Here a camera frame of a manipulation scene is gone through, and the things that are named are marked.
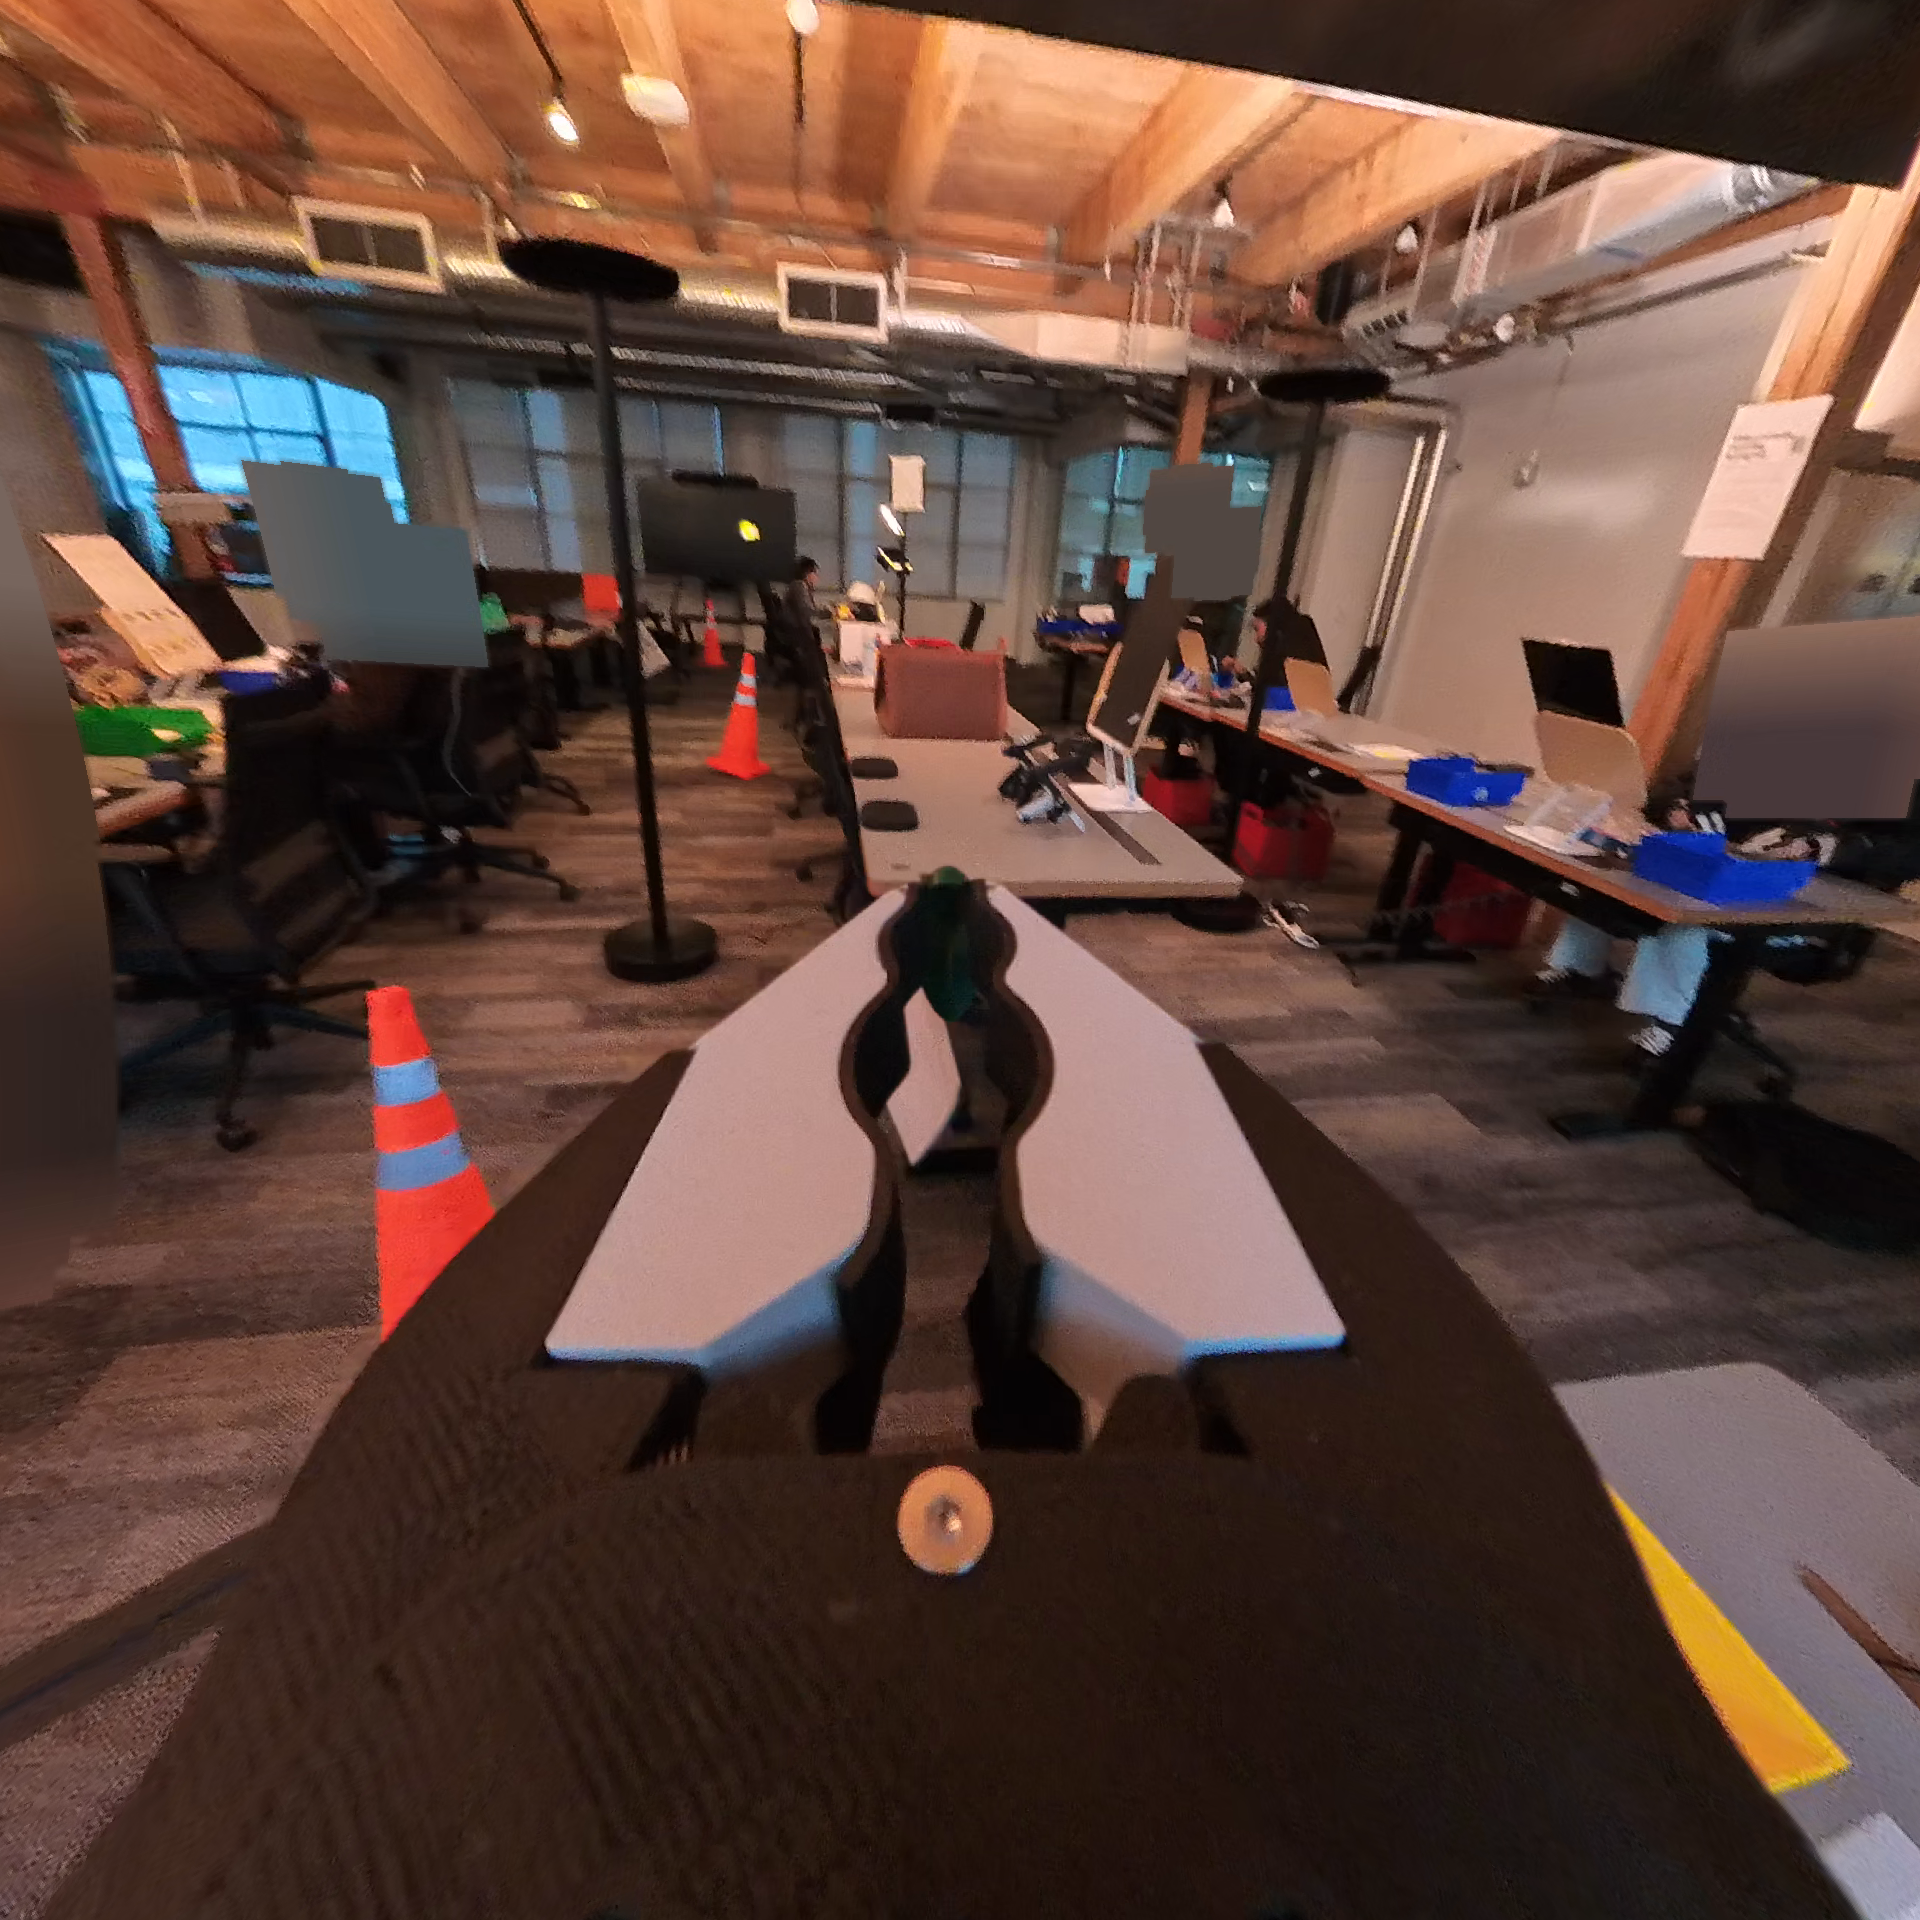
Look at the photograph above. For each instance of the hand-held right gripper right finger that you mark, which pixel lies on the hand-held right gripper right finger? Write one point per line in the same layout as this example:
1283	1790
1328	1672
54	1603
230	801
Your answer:
1170	1201

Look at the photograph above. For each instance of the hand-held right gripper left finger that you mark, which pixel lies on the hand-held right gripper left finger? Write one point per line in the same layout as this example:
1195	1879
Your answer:
720	1201

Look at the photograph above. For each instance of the dark green toy leaf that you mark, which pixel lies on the dark green toy leaf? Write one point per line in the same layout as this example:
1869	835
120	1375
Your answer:
949	960

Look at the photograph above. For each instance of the long wooden desk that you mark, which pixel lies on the long wooden desk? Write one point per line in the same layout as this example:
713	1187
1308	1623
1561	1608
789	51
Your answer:
1560	878

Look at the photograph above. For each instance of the striped orange traffic cone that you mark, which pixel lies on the striped orange traffic cone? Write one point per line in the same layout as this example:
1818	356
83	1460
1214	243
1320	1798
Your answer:
421	1201

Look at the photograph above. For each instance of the red bin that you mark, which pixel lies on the red bin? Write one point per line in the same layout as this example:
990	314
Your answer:
1285	843
1482	912
1179	799

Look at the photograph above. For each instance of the long grey table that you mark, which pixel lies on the long grey table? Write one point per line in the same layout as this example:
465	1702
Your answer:
973	839

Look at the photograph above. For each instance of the black tool pile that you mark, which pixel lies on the black tool pile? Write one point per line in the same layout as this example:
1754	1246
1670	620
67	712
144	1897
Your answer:
1042	780

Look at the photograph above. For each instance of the black office chair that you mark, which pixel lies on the black office chair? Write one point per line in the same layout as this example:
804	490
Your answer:
241	868
451	780

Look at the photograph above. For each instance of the blue bin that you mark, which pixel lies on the blue bin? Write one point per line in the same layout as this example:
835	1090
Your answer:
1462	777
1717	868

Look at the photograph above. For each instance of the tilted dark panel stand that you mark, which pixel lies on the tilted dark panel stand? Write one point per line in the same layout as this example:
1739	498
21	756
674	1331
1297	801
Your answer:
1142	675

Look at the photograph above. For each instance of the brown bag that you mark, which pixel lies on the brown bag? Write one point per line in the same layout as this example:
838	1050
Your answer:
939	692

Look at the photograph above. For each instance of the plywood panel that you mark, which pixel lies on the plywood panel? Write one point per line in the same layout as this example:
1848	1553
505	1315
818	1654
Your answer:
1589	756

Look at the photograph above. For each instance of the black monitor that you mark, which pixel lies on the black monitor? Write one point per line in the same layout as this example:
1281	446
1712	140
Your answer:
1573	681

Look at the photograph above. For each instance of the yellow plastic bin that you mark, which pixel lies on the yellow plastic bin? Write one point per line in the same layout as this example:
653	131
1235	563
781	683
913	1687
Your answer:
1723	1651

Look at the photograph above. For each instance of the green box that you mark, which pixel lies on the green box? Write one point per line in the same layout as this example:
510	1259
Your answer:
136	730

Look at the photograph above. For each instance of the cardboard sign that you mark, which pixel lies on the cardboard sign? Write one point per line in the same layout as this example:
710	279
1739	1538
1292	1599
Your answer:
129	599

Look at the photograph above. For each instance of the white air vent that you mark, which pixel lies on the white air vent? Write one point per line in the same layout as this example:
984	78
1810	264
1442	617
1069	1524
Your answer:
829	300
368	243

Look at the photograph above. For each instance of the white paper notice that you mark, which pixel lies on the white paper notice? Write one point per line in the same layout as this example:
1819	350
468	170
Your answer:
1758	474

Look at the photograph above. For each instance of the ceiling spot light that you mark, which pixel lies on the ceiling spot light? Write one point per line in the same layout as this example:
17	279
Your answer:
562	120

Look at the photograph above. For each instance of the black wall screen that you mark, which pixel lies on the black wall screen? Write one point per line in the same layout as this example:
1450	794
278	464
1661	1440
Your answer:
705	524

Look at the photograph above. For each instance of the wooden post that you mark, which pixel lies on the wooden post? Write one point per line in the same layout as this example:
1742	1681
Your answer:
1822	388

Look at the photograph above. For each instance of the silver air duct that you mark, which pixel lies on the silver air duct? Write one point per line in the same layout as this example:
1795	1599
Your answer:
1589	224

